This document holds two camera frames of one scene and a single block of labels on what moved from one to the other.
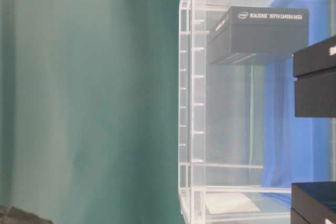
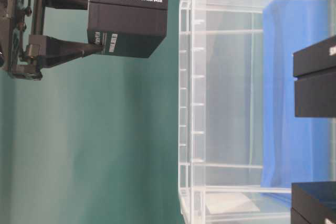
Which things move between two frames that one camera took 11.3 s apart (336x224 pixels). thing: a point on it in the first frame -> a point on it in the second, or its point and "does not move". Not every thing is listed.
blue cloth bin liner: x=295 y=149 does not move
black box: x=314 y=74 does not move
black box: x=313 y=203 does not move
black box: x=243 y=32 -> x=127 y=22
